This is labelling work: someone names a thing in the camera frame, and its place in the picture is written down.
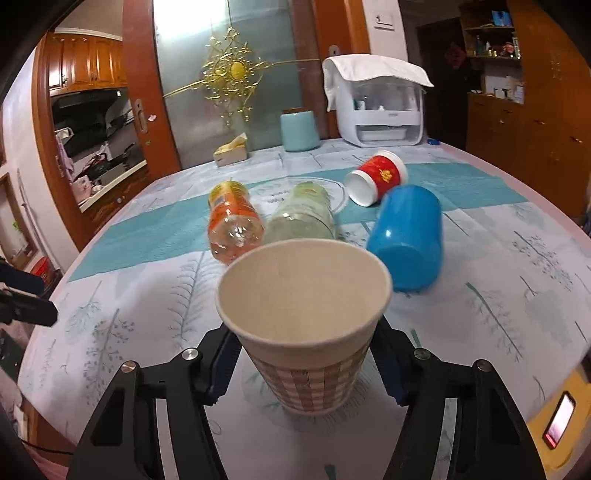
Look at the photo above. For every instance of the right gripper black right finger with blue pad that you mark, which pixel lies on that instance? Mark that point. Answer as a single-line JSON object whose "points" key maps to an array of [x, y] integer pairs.
{"points": [[491, 438]]}

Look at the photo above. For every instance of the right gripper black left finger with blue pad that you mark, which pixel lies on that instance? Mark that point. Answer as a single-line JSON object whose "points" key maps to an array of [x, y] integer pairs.
{"points": [[120, 441]]}

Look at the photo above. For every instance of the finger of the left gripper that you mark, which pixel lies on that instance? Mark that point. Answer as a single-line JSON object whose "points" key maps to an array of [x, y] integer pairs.
{"points": [[26, 308], [21, 280]]}

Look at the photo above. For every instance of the checkered paper cup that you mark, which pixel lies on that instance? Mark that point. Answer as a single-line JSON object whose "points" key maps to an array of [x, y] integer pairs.
{"points": [[305, 311]]}

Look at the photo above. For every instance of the orange clear plastic cup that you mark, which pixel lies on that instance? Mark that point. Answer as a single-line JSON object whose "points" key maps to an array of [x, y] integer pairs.
{"points": [[234, 226]]}

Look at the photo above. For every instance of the green clear plastic cup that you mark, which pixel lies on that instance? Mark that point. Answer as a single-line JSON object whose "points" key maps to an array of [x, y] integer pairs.
{"points": [[305, 213]]}

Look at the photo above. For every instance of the blue plastic cup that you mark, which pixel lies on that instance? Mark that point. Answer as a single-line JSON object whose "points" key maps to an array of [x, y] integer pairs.
{"points": [[408, 237]]}

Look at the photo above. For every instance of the red paper cup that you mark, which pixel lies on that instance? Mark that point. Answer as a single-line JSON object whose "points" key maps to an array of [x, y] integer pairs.
{"points": [[368, 184]]}

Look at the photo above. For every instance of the red bucket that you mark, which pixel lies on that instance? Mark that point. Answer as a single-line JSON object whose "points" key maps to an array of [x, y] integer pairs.
{"points": [[44, 269]]}

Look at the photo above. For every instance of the smartphone lit screen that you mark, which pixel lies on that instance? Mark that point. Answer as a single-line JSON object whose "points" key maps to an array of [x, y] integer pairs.
{"points": [[559, 421]]}

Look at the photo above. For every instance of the patterned tablecloth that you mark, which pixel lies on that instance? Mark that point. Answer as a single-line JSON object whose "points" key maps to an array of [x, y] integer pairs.
{"points": [[514, 289]]}

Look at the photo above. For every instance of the yellow tissue box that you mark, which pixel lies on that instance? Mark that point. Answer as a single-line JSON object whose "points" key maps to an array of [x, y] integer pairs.
{"points": [[232, 152]]}

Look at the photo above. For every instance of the teal canister brown lid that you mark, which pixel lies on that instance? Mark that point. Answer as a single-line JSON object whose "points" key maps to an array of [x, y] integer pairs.
{"points": [[298, 130]]}

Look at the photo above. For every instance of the glass door gold ornament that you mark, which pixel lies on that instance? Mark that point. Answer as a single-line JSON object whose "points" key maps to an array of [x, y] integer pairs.
{"points": [[226, 68]]}

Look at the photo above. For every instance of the white storage box appliance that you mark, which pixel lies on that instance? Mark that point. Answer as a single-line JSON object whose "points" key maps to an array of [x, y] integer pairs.
{"points": [[383, 111]]}

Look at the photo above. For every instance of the wooden side cabinet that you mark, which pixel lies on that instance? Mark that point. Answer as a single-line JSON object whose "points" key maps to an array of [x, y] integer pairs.
{"points": [[543, 141]]}

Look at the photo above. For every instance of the white cloth cover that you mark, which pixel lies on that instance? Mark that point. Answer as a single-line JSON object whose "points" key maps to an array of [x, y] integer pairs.
{"points": [[364, 67]]}

